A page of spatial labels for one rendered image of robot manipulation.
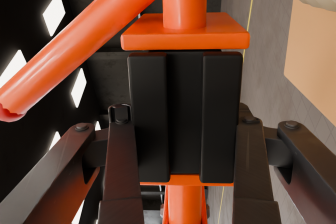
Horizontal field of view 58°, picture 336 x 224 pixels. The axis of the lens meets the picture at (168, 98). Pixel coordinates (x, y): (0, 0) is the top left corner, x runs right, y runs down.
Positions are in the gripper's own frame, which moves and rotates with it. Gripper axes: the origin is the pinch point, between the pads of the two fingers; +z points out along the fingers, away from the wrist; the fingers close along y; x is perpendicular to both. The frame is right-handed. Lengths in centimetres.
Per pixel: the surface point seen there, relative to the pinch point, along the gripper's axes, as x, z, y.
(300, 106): -102, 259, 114
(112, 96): -377, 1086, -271
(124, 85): -329, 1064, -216
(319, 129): -105, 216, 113
